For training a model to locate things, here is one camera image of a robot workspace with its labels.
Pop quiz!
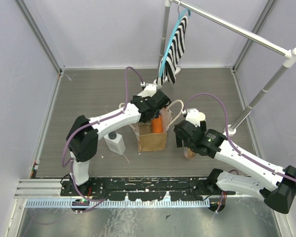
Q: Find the pink clear soap bottle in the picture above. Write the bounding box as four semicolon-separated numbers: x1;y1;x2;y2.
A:
184;147;195;159

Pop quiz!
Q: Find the orange bottle blue cap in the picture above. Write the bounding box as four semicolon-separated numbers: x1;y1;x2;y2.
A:
151;115;163;133

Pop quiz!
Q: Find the brown canvas tote bag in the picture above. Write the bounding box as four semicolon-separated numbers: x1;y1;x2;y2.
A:
129;99;184;153

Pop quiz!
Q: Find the white square bottle grey cap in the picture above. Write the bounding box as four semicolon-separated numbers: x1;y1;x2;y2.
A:
104;131;126;155

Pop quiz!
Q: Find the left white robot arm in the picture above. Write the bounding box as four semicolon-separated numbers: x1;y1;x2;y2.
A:
63;84;171;196

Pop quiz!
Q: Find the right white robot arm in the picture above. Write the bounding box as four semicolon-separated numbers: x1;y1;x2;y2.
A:
174;109;296;214

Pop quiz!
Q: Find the black white striped cloth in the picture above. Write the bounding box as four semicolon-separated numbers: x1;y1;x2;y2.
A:
155;15;189;88

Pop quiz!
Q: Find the teal clothes hanger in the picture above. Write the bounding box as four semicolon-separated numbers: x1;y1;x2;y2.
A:
157;0;191;85

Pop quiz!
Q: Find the white silver clothes rack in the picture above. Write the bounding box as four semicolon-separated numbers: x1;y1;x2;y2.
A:
171;0;296;135

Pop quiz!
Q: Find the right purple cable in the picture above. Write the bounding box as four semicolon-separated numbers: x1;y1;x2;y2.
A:
182;92;296;213

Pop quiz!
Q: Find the purple cable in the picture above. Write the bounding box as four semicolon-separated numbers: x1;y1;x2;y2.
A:
61;66;146;225
182;92;296;213

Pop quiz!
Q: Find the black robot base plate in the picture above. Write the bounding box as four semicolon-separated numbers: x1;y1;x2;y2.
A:
78;177;222;201

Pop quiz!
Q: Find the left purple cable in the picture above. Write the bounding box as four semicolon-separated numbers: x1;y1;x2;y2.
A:
61;66;146;225

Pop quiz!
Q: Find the slotted cable duct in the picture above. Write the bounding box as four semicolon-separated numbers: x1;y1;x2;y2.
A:
25;198;210;209

